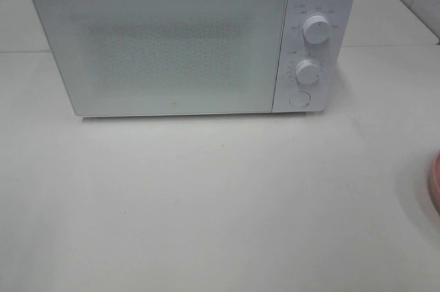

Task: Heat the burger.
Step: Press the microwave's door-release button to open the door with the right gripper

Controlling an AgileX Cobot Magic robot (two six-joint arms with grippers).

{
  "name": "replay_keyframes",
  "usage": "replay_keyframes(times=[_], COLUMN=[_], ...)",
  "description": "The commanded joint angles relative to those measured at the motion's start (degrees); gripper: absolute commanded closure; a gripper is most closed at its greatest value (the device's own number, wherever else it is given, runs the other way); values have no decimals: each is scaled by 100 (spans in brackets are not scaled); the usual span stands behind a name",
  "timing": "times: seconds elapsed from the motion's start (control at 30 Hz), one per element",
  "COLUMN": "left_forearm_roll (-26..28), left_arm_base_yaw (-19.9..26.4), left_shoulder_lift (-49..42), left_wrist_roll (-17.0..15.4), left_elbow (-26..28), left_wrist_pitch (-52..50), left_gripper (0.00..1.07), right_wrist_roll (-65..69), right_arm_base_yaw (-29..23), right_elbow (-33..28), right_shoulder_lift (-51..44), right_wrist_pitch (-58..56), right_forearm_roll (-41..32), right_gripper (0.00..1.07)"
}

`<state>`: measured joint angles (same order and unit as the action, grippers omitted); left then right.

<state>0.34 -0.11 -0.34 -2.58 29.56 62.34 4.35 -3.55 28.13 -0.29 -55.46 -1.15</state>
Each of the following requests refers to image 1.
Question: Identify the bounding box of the pink round plate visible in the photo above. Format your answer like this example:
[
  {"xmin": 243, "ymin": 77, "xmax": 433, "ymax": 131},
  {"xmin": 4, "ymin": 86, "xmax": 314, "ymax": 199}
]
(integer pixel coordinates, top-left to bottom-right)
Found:
[{"xmin": 428, "ymin": 153, "xmax": 440, "ymax": 214}]

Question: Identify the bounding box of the white upper power knob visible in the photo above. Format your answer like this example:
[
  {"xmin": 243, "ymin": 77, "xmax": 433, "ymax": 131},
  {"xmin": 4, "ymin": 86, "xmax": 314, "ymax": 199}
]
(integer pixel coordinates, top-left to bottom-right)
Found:
[{"xmin": 302, "ymin": 12, "xmax": 331, "ymax": 45}]

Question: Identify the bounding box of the white lower timer knob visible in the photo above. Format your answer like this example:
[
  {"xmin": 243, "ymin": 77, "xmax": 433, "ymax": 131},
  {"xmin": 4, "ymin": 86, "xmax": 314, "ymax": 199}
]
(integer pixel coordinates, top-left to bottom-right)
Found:
[{"xmin": 295, "ymin": 58, "xmax": 321, "ymax": 85}]

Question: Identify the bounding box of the white microwave door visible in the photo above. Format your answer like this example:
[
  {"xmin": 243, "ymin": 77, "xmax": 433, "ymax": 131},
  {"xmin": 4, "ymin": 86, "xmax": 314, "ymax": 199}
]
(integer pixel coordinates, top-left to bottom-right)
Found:
[{"xmin": 33, "ymin": 0, "xmax": 286, "ymax": 117}]

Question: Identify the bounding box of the round white door button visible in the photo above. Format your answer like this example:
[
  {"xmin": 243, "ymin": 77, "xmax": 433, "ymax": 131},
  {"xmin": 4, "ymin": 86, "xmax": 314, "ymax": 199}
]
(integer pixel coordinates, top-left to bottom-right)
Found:
[{"xmin": 289, "ymin": 91, "xmax": 311, "ymax": 109}]

